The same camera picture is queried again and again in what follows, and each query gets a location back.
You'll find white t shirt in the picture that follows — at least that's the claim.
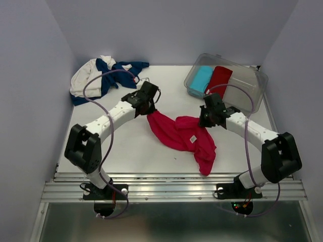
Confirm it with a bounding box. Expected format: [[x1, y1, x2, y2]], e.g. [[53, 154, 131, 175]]
[[69, 54, 133, 99]]

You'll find rolled dark red t shirt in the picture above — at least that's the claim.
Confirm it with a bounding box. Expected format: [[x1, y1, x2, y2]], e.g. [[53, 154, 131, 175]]
[[204, 66, 233, 98]]

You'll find navy blue t shirt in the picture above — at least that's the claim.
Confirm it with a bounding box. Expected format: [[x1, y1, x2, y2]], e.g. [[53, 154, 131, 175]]
[[70, 55, 149, 106]]

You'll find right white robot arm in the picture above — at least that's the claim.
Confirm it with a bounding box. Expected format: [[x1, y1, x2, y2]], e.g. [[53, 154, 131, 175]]
[[199, 93, 302, 197]]

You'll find aluminium mounting rail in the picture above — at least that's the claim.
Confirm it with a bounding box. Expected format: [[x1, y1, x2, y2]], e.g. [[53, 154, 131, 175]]
[[41, 172, 307, 203]]

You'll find clear plastic bin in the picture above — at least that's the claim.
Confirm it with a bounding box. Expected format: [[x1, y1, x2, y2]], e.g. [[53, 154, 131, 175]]
[[184, 53, 268, 113]]

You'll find pink t shirt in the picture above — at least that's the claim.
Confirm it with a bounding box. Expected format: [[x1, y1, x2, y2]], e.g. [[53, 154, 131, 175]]
[[147, 110, 217, 176]]

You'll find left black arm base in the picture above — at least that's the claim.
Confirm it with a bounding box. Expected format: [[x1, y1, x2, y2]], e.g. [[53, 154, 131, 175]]
[[80, 183, 126, 201]]

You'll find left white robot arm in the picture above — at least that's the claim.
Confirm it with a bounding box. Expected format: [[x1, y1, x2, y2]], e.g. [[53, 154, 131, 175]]
[[64, 81, 160, 199]]

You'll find rolled cyan t shirt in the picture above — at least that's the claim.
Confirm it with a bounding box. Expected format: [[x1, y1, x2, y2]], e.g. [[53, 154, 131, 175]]
[[189, 66, 213, 93]]

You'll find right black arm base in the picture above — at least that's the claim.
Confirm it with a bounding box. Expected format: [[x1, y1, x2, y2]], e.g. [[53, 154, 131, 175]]
[[213, 183, 262, 200]]

